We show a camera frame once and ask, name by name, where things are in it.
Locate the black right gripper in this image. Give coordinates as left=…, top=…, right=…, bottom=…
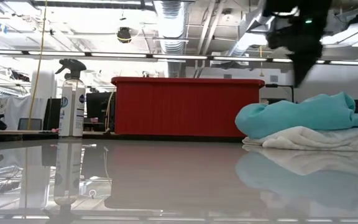
left=265, top=15, right=326, bottom=88

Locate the teal garment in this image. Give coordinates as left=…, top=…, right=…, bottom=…
left=234, top=92, right=358, bottom=139

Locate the white lace garment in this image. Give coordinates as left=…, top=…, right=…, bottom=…
left=242, top=126, right=358, bottom=152

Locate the red plastic bin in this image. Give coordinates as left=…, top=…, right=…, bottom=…
left=111, top=77, right=265, bottom=138

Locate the long ceiling light strip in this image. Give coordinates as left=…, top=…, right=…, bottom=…
left=0, top=49, right=358, bottom=67

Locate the black monitor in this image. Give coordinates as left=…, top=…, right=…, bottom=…
left=86, top=92, right=116, bottom=124

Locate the clear spray bottle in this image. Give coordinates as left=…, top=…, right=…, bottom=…
left=55, top=58, right=87, bottom=138

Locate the black upright panel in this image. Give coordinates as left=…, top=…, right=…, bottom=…
left=43, top=98, right=62, bottom=131

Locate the grey chair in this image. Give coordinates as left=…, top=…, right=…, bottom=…
left=17, top=118, right=43, bottom=131

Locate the white hanging cloth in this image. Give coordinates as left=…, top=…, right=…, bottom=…
left=0, top=95, right=32, bottom=130

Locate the light wooden desk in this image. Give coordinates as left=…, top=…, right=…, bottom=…
left=0, top=129, right=245, bottom=143

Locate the smooth silver ventilation duct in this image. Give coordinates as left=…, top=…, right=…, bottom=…
left=228, top=0, right=276, bottom=57

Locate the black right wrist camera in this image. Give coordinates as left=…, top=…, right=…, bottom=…
left=262, top=0, right=301, bottom=18

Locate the ribbed silver ventilation duct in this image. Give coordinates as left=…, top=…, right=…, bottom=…
left=152, top=0, right=189, bottom=55

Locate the black ceiling dome camera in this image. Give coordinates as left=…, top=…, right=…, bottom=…
left=117, top=27, right=132, bottom=44

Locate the yellow hanging cord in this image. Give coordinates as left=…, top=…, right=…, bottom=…
left=25, top=0, right=48, bottom=131

